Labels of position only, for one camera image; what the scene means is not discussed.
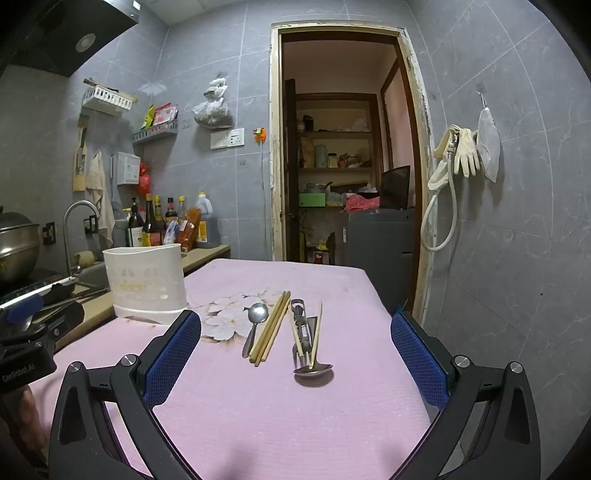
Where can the cream rubber glove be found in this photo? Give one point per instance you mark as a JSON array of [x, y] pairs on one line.
[[441, 157], [466, 152]]

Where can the door frame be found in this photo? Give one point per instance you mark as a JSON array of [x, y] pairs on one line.
[[275, 138]]

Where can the green box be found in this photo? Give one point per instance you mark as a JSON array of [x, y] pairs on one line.
[[313, 200]]

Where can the beige hanging towel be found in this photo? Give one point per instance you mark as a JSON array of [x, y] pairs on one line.
[[98, 180]]

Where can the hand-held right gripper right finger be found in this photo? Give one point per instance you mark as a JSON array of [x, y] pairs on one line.
[[420, 364]]

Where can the wooden chopstick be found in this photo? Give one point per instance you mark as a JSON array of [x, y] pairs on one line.
[[295, 330], [276, 328], [272, 325], [268, 323], [316, 332]]

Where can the white plastic utensil holder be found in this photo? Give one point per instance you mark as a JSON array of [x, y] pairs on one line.
[[143, 277]]

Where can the dark pump bottle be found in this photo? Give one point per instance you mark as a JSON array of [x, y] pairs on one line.
[[135, 228]]

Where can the wooden shelf unit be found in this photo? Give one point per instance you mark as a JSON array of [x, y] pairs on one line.
[[334, 169]]

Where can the red label black cap bottle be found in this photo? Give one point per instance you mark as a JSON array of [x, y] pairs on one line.
[[171, 213]]

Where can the wooden cutting board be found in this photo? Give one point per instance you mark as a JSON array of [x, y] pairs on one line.
[[79, 180]]

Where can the white wall socket plate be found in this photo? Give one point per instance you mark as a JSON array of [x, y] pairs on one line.
[[227, 138]]

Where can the yellow jar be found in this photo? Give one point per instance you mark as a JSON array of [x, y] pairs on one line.
[[332, 160]]

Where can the black wall outlet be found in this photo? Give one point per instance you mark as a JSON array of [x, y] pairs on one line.
[[91, 224], [49, 233]]

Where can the clear bottle yellow cap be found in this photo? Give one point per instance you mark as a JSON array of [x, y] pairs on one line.
[[182, 207]]

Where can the orange wall hook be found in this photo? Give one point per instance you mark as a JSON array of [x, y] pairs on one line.
[[260, 134]]

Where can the large steel spoon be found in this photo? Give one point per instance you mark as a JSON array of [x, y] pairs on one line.
[[314, 369]]

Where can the yellow-green snack packet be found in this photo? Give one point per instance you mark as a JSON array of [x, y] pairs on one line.
[[147, 117]]

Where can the black range hood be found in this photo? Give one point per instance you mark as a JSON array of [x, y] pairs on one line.
[[55, 32]]

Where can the steel cooking pot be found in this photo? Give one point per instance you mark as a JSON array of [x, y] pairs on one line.
[[16, 249]]

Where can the teal jar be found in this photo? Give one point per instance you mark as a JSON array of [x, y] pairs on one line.
[[320, 157]]

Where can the pink floral mat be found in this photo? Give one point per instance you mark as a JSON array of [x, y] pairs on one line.
[[277, 415]]

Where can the steel sink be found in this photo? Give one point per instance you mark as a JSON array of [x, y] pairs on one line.
[[92, 273]]

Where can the steel faucet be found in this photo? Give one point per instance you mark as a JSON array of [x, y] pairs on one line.
[[68, 230]]

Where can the red cloth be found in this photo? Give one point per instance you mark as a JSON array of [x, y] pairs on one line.
[[362, 203]]

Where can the white wall basket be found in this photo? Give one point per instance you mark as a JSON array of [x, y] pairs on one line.
[[106, 99]]

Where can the grey wall shelf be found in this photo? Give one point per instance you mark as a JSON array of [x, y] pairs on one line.
[[154, 132]]

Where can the black flat panel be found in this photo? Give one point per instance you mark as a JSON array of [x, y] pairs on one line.
[[395, 187]]

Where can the red plastic bag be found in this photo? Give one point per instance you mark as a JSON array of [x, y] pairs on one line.
[[144, 180]]

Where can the plastic bag of dried goods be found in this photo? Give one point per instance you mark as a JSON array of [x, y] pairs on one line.
[[212, 113]]

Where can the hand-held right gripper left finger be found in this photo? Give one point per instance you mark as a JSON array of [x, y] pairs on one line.
[[171, 360]]

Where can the orange chili packet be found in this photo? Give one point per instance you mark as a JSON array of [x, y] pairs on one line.
[[189, 230]]

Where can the large soy sauce bottle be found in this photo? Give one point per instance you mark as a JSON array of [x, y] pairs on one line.
[[149, 226]]

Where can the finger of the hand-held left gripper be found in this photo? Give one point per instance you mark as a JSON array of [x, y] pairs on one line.
[[23, 310], [62, 321]]

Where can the hanging clear plastic bag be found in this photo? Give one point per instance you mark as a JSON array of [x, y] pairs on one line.
[[488, 143]]

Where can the induction cooker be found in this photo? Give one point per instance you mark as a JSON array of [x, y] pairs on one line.
[[37, 290]]

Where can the person's left hand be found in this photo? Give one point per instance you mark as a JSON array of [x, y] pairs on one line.
[[27, 415]]

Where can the loofah sponge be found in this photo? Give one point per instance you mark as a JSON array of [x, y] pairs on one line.
[[84, 259]]

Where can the red snack packet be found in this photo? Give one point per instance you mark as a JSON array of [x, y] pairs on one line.
[[165, 113]]

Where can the white blue packet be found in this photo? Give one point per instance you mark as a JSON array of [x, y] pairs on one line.
[[171, 235]]

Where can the white hanging container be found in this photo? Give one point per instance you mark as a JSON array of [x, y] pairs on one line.
[[127, 167]]

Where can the dark bottle yellow cap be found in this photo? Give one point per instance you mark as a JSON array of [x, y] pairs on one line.
[[159, 212]]

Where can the grey cabinet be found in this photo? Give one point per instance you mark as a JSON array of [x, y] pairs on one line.
[[378, 244]]

